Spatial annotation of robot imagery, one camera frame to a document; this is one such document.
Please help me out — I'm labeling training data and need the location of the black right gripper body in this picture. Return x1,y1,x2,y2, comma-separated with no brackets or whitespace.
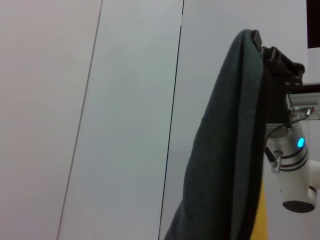
261,66,303,125

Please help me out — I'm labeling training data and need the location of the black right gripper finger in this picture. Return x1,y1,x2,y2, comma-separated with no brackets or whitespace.
251,29,306,87

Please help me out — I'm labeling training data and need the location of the yellow and green towel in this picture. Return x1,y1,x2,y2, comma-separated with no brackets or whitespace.
163,28,270,240

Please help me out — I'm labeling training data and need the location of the white device with red marks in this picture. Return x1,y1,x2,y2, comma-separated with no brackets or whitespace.
287,83,320,121

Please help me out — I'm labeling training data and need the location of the black panel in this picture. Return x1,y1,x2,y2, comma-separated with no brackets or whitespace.
306,0,320,49

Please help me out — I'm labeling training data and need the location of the right gripper cable with plugs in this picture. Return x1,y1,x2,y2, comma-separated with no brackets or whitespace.
264,106,315,175

